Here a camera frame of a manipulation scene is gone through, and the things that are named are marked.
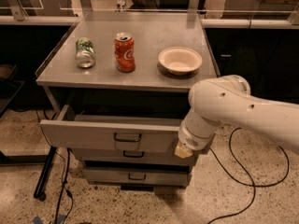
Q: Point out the black wheeled stand leg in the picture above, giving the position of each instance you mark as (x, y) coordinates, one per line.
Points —
(39, 193)

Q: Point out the grey middle drawer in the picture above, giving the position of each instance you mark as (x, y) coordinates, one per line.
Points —
(167, 158)

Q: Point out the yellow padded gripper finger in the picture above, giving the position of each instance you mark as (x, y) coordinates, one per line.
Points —
(182, 151)

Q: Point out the white paper bowl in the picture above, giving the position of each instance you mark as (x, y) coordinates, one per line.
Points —
(180, 61)

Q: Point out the red cola can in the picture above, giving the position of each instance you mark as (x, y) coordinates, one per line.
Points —
(124, 52)

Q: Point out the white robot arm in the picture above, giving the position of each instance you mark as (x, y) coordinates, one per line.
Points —
(227, 100)

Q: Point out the clear plastic water bottle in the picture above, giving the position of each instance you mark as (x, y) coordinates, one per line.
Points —
(121, 5)

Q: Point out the grey metal drawer cabinet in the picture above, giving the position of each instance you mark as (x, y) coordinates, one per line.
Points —
(150, 91)

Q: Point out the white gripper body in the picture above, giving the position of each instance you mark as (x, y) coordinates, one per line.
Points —
(192, 138)

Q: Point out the grey top drawer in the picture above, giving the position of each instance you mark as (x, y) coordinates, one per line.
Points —
(111, 132)

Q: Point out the grey drawer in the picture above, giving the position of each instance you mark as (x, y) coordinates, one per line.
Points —
(167, 158)
(111, 132)
(133, 177)

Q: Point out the white horizontal rail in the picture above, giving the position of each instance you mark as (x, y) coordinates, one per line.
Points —
(206, 23)

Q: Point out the grey bottom drawer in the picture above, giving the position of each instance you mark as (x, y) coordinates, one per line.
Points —
(133, 177)

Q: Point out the green crushed soda can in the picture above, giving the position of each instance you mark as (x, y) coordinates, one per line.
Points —
(85, 54)

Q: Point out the blue tape piece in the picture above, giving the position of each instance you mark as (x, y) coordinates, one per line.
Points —
(37, 220)

